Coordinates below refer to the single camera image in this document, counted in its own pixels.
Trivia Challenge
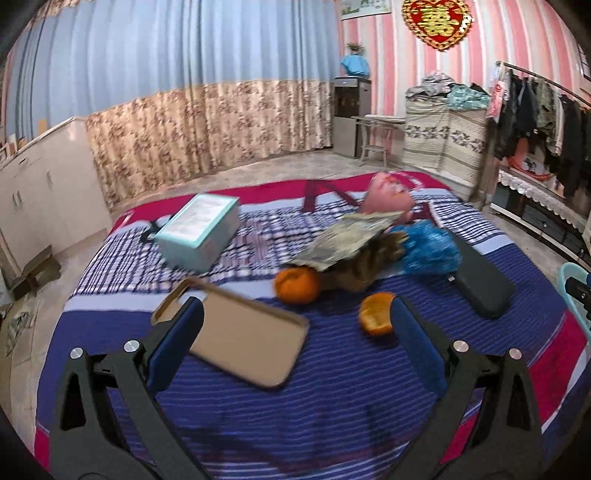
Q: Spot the red heart wall decoration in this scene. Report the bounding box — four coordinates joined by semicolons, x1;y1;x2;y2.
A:
402;0;474;52

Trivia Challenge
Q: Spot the dark bag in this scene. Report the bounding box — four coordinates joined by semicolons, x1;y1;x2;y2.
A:
287;212;403;272

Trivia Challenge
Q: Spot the teal tissue box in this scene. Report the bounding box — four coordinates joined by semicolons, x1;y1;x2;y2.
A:
153;193;240;274

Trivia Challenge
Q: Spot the blue cloth covered bottle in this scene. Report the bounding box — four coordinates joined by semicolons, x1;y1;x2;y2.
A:
341;54;370;79

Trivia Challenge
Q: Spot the low tv cabinet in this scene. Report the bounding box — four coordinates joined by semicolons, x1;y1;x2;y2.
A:
489;167;590;269

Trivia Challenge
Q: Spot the blue plastic bag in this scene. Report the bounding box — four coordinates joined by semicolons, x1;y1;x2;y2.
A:
390;220;462;276

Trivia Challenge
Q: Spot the clothes rack with garments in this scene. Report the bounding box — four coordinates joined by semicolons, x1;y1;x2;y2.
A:
488;61;590;198

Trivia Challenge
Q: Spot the grey water dispenser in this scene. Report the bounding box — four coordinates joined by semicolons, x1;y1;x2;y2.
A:
332;76;372;158

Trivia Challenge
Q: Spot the light blue laundry basket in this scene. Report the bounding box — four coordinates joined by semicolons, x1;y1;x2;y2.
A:
557;262;591;341

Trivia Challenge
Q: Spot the pile of folded clothes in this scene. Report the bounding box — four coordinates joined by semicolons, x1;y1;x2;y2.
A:
406;71;490;111

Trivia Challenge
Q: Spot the white side cabinet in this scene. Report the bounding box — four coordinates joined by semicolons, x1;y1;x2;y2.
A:
1;117;111;274

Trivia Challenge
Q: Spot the blue and floral curtain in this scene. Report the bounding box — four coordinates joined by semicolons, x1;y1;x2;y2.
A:
1;1;339;207

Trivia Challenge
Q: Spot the patterned cloth covered cabinet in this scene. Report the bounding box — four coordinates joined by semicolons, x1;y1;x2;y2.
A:
402;98;488;200

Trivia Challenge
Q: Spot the landscape wall poster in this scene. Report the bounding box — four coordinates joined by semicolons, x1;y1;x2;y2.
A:
339;0;392;20

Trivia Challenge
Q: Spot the whole orange fruit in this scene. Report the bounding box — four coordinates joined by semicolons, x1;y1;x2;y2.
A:
273;267;321;305

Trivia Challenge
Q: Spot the black flat case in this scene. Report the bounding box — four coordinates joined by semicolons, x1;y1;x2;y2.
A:
448;231;515;319

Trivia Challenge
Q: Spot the striped blue red bedspread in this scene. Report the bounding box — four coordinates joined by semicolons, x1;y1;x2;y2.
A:
34;173;590;479

